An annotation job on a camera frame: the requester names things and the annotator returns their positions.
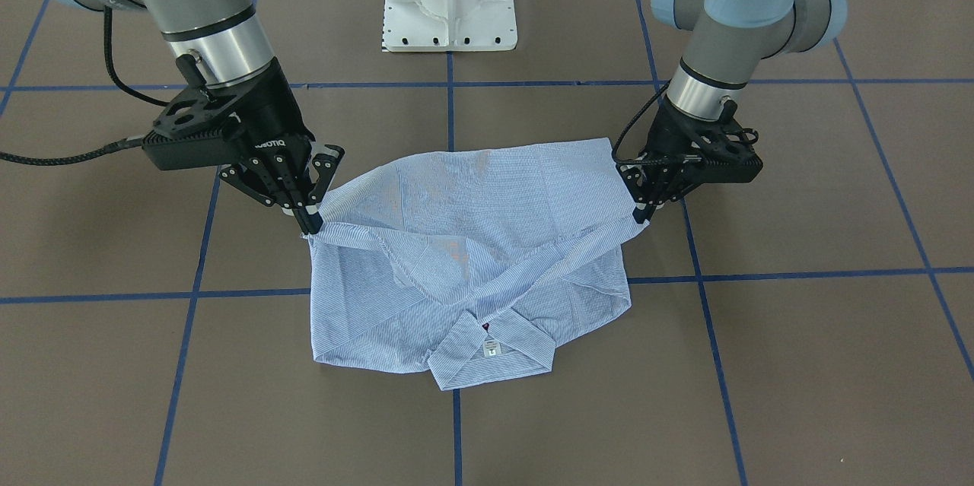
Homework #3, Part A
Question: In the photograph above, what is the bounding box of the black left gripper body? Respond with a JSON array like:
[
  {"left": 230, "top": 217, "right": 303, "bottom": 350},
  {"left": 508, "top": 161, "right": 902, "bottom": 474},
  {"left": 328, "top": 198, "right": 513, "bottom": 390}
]
[{"left": 645, "top": 94, "right": 737, "bottom": 167}]

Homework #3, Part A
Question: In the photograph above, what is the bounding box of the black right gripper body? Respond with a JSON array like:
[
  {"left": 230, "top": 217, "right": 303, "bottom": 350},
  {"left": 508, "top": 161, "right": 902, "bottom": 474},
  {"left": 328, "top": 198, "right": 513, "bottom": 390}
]
[{"left": 205, "top": 56, "right": 316, "bottom": 166}]

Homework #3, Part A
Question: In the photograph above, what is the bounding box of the light blue striped shirt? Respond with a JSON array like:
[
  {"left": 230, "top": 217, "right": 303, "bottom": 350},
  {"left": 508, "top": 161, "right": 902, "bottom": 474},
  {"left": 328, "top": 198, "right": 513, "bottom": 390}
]
[{"left": 307, "top": 138, "right": 643, "bottom": 390}]

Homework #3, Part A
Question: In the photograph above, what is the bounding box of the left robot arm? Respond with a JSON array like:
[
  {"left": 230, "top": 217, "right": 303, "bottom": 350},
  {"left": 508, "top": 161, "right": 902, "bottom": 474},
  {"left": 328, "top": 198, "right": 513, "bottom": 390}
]
[{"left": 615, "top": 0, "right": 848, "bottom": 224}]

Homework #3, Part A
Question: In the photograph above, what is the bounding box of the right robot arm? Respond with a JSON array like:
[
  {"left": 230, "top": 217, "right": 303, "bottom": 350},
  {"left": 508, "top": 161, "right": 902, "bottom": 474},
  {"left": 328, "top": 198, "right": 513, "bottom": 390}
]
[{"left": 2, "top": 0, "right": 344, "bottom": 234}]

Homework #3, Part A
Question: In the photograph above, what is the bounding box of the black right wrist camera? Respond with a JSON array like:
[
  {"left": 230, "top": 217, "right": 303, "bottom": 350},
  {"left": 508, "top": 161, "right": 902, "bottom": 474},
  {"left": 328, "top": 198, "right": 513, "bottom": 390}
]
[{"left": 142, "top": 87, "right": 252, "bottom": 171}]

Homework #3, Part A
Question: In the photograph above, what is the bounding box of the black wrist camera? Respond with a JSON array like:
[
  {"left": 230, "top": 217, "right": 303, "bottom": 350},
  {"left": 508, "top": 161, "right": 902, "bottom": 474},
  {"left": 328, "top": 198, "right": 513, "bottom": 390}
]
[
  {"left": 142, "top": 87, "right": 252, "bottom": 171},
  {"left": 684, "top": 119, "right": 764, "bottom": 184}
]

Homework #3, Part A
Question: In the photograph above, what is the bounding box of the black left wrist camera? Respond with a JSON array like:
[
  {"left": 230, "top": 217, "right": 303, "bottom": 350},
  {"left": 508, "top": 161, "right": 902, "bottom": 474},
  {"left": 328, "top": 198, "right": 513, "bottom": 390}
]
[{"left": 684, "top": 119, "right": 764, "bottom": 184}]

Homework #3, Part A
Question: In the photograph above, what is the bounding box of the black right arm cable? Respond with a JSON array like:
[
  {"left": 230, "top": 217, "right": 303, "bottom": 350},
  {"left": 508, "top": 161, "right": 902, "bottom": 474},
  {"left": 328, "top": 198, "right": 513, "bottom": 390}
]
[{"left": 0, "top": 0, "right": 191, "bottom": 167}]

